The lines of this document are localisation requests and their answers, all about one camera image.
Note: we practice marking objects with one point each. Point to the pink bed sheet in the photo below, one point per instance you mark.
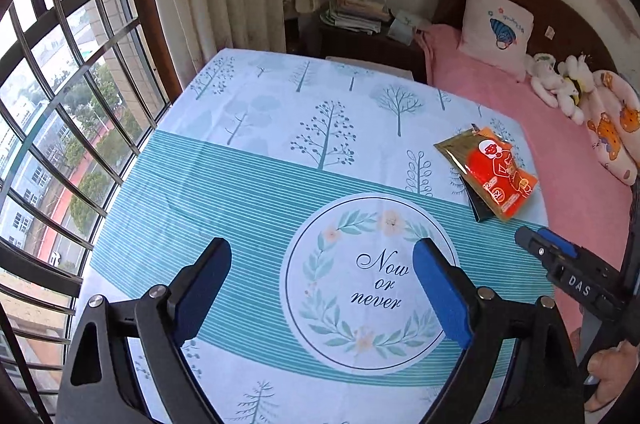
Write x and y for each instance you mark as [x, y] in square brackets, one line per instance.
[565, 163]

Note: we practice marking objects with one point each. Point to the pale teal box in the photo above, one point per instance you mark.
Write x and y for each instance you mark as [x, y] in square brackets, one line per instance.
[407, 28]

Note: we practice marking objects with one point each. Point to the rolled bear print quilt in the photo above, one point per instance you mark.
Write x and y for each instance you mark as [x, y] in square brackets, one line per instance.
[615, 133]

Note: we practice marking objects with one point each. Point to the black packet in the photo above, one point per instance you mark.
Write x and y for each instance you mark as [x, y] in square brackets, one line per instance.
[481, 206]

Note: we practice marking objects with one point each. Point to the table with tree-print cloth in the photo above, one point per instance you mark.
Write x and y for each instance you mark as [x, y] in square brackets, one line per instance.
[240, 204]

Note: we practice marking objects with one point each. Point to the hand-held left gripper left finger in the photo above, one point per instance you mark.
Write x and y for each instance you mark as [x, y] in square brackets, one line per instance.
[202, 289]

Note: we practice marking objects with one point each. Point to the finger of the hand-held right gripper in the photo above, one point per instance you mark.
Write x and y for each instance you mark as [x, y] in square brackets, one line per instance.
[557, 243]
[530, 241]

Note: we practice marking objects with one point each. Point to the person's right hand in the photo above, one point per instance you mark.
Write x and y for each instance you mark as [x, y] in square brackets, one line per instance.
[612, 374]

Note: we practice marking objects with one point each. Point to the metal window grille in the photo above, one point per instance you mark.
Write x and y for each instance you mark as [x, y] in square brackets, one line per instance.
[70, 138]

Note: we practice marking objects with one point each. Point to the white printed square pillow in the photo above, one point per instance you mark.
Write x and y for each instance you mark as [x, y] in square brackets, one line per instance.
[495, 28]

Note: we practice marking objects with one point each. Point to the orange red snack packet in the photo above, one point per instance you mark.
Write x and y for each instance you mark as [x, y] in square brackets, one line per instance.
[500, 179]

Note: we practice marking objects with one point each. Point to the bee plush toy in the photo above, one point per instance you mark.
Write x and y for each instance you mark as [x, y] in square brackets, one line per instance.
[575, 88]

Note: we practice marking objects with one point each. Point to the dark wooden nightstand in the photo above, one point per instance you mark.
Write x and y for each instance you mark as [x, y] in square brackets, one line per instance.
[360, 48]

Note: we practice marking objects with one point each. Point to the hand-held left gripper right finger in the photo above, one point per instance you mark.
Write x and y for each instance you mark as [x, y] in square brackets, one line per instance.
[440, 294]

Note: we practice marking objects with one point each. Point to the dark wooden headboard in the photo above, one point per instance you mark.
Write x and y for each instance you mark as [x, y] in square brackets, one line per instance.
[550, 3]

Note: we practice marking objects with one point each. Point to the white plush toy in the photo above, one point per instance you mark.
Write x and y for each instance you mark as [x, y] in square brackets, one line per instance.
[545, 78]

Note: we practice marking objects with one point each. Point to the stack of books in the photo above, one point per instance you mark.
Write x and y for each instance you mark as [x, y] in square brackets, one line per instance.
[357, 11]

